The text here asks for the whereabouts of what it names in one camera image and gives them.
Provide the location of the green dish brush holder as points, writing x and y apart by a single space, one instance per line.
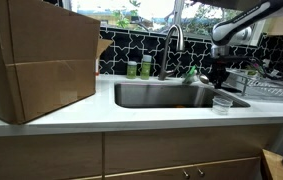
191 75

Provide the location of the small green pink plant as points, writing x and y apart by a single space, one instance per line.
252 69

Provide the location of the kitchen window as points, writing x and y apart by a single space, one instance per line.
154 13

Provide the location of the narrow wooden cabinet drawer front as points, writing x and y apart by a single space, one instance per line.
41 156

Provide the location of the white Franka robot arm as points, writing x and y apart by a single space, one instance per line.
234 28

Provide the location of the tall green soap bottle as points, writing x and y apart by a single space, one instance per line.
145 67

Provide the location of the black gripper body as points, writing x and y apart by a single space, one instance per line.
219 68

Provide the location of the large brown cardboard box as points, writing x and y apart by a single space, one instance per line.
47 53

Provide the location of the light wooden box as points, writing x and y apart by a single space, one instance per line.
274 166

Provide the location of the stainless steel sink basin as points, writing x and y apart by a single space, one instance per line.
154 95

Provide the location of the short green soap bottle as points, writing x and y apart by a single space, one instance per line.
131 70

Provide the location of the round metal cabinet knob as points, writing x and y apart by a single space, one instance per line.
200 172
186 173

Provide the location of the wide wooden cabinet drawer front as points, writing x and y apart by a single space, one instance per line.
187 148

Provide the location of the wooden cabinet door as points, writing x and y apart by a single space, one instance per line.
227 170

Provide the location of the curved steel kitchen faucet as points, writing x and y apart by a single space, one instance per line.
167 50

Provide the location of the clear plastic container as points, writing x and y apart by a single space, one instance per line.
221 105

